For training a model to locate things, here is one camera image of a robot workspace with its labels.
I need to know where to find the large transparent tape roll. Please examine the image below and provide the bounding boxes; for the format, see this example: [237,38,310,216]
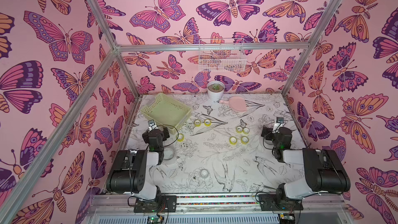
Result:
[162,146,177,165]

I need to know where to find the pale green storage basket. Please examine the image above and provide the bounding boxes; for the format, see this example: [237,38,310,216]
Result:
[140,93,193,134]

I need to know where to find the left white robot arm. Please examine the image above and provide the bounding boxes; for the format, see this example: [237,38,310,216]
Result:
[105,120,170,201]

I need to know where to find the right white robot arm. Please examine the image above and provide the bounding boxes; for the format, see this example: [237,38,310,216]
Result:
[261,118,351,202]

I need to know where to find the small clear tape roll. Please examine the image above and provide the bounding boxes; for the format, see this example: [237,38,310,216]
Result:
[200,169,209,178]

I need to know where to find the pink plastic scoop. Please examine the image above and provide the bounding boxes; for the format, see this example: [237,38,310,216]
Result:
[219,96,247,112]

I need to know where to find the white potted succulent plant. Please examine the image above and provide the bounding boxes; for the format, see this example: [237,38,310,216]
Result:
[207,80,225,102]

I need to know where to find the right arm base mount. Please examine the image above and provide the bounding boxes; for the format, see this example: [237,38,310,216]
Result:
[257,194,304,212]

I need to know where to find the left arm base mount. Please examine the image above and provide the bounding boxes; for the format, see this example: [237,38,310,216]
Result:
[134,195,177,213]

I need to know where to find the aluminium front rail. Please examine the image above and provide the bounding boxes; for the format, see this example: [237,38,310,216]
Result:
[84,192,354,224]

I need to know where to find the white wire wall basket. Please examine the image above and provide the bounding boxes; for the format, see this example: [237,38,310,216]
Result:
[197,38,247,73]

